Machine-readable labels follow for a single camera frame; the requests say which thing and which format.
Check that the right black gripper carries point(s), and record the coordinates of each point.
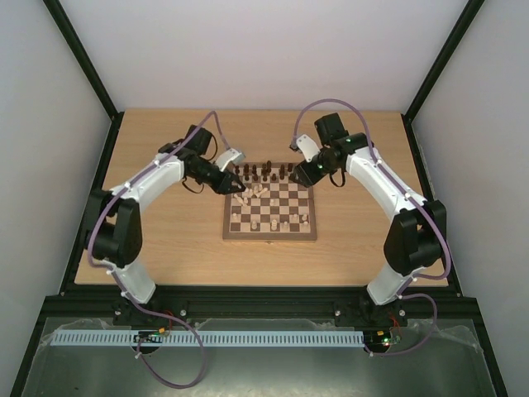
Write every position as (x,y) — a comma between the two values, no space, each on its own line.
(304,175)

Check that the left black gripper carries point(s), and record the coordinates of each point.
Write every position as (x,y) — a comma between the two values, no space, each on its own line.
(225,186)

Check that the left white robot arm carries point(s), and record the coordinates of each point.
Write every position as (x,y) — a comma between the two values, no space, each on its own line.
(111,226)

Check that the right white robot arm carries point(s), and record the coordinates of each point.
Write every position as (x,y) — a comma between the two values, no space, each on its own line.
(417,233)

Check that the left white pieces pile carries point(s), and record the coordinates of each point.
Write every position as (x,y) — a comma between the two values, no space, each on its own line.
(251,196)

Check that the wooden chess board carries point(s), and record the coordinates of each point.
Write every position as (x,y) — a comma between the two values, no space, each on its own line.
(292,199)

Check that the metal front tray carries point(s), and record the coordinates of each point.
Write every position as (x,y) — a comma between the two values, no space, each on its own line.
(427,359)

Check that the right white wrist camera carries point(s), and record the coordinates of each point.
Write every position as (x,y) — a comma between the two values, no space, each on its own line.
(305,145)

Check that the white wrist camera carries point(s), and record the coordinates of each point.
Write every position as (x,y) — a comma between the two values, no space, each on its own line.
(305,145)
(230,156)

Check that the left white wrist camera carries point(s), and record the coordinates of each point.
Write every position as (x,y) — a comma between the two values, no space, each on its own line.
(230,156)

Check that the grey slotted cable duct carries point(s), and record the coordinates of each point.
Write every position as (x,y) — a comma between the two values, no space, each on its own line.
(124,338)

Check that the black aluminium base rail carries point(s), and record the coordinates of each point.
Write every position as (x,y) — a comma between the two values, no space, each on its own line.
(345,306)

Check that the right black frame post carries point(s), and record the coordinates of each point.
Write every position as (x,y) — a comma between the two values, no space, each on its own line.
(456,35)

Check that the black frame post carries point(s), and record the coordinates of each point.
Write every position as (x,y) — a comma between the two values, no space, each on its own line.
(456,35)
(71,37)

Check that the left black frame post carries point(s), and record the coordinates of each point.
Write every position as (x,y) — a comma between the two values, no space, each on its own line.
(71,37)

